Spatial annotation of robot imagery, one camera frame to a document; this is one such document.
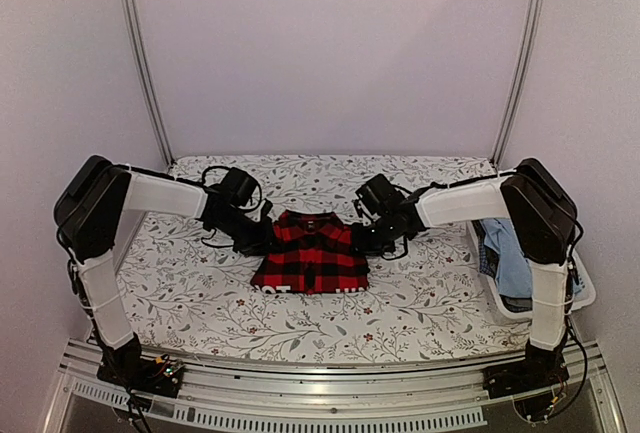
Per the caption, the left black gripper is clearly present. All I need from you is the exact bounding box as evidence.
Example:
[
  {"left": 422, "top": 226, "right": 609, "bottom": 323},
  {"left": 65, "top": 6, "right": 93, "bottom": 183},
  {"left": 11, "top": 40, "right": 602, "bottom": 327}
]
[{"left": 215, "top": 210, "right": 284, "bottom": 257}]

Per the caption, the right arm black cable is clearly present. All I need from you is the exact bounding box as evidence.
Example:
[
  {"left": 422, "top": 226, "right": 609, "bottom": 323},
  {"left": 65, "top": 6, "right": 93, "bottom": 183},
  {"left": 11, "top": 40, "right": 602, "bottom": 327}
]
[{"left": 564, "top": 322, "right": 592, "bottom": 414}]

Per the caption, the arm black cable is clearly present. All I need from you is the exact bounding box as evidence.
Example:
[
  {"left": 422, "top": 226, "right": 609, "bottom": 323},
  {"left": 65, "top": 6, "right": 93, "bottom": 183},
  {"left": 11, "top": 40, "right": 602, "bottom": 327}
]
[
  {"left": 564, "top": 322, "right": 592, "bottom": 414},
  {"left": 199, "top": 165, "right": 231, "bottom": 189}
]

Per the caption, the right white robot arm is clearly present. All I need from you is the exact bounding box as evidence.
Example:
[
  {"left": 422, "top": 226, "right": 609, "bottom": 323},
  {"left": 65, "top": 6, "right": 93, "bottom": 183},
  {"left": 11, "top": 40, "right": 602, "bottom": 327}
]
[{"left": 352, "top": 158, "right": 582, "bottom": 389}]

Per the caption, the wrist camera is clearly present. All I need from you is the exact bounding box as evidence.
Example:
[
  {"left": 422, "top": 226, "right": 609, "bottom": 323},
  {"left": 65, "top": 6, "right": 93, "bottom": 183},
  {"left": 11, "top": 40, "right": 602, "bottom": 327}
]
[
  {"left": 356, "top": 174, "right": 405, "bottom": 217},
  {"left": 219, "top": 167, "right": 260, "bottom": 211}
]

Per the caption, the white plastic laundry basket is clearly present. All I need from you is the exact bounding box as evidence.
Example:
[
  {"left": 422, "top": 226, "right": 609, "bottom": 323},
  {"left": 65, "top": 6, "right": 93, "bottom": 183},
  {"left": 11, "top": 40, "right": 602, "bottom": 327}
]
[{"left": 466, "top": 221, "right": 596, "bottom": 324}]

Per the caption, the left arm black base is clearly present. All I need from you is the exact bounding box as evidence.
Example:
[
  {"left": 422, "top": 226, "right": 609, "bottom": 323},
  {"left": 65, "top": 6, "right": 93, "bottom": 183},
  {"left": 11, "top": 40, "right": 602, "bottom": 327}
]
[{"left": 97, "top": 342, "right": 184, "bottom": 398}]

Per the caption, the dark checked shirt in basket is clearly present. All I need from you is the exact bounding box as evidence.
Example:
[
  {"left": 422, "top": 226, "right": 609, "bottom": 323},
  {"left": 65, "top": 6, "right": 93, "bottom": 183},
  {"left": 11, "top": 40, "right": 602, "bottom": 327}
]
[{"left": 472, "top": 221, "right": 499, "bottom": 278}]

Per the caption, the light blue collared shirt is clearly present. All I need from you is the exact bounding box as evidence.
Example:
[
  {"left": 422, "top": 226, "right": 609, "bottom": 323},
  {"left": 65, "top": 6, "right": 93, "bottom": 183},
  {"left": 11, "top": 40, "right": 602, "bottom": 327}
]
[{"left": 480, "top": 218, "right": 533, "bottom": 299}]

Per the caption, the right aluminium frame post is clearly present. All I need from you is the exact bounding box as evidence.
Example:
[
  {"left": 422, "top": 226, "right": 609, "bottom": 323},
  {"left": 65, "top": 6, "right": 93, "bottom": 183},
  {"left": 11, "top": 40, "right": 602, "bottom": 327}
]
[{"left": 490, "top": 0, "right": 544, "bottom": 167}]

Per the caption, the red black plaid shirt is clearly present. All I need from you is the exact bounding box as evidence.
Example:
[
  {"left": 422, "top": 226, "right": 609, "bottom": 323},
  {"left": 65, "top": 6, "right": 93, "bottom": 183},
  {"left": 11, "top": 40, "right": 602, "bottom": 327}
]
[{"left": 250, "top": 210, "right": 370, "bottom": 295}]

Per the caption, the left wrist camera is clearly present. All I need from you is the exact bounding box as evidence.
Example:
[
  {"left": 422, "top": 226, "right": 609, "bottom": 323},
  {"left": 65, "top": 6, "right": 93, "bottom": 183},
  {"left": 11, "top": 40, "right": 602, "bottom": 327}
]
[{"left": 219, "top": 167, "right": 260, "bottom": 211}]

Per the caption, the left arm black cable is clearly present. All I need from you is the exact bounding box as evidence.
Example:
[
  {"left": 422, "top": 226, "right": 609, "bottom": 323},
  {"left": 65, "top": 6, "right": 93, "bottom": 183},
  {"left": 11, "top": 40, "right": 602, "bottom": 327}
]
[{"left": 199, "top": 165, "right": 231, "bottom": 189}]

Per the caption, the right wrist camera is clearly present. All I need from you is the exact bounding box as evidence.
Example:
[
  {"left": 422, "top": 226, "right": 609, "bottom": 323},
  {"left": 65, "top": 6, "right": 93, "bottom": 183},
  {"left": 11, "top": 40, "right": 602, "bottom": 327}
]
[{"left": 356, "top": 174, "right": 405, "bottom": 217}]

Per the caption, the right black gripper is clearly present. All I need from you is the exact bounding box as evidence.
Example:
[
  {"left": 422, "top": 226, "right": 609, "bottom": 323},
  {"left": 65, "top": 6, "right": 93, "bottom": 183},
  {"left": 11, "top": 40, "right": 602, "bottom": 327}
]
[{"left": 348, "top": 214, "right": 397, "bottom": 258}]

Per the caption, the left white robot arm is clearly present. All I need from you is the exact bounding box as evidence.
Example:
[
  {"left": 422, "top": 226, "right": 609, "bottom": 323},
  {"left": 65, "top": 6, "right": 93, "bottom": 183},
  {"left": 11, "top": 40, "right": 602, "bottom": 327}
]
[{"left": 54, "top": 155, "right": 273, "bottom": 387}]

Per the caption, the left aluminium frame post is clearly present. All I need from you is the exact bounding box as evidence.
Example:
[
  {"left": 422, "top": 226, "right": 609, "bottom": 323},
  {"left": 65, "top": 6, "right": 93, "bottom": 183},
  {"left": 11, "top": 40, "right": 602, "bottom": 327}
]
[{"left": 121, "top": 0, "right": 175, "bottom": 166}]

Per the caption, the aluminium frame post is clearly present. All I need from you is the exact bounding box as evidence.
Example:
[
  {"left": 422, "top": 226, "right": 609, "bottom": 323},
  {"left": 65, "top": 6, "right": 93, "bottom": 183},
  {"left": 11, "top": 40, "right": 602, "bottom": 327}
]
[
  {"left": 490, "top": 0, "right": 544, "bottom": 167},
  {"left": 121, "top": 0, "right": 175, "bottom": 166}
]

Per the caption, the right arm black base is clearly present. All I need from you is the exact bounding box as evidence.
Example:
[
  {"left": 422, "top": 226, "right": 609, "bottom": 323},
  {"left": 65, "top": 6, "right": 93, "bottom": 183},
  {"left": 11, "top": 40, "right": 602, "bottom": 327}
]
[{"left": 482, "top": 343, "right": 569, "bottom": 399}]

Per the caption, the aluminium front rail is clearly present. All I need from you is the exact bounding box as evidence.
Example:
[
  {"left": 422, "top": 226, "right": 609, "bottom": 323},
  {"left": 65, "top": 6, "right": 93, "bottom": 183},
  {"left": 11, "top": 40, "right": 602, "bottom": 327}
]
[{"left": 42, "top": 340, "right": 632, "bottom": 432}]

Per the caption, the floral patterned table cloth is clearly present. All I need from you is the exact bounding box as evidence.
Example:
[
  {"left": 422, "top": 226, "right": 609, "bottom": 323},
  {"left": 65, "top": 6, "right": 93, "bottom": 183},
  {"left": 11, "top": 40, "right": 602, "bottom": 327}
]
[{"left": 117, "top": 155, "right": 529, "bottom": 364}]

